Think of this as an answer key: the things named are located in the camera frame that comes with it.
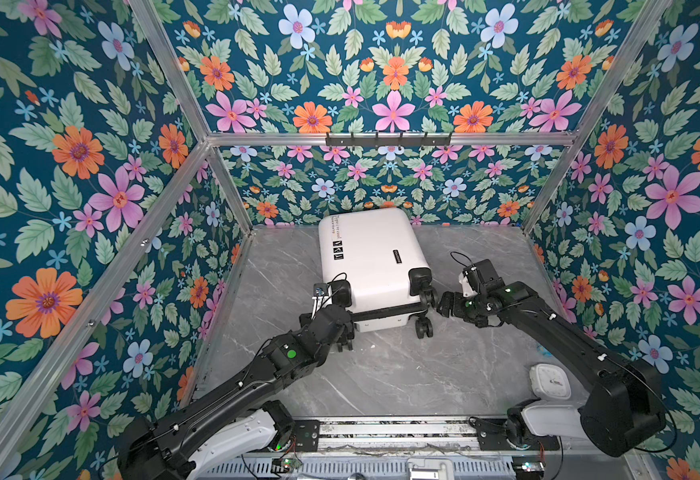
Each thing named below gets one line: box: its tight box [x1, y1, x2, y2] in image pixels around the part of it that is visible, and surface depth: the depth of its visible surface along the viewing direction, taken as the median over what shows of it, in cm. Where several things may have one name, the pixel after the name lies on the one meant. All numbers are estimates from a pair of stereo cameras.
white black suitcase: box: [319, 207, 439, 339], surface depth 85 cm
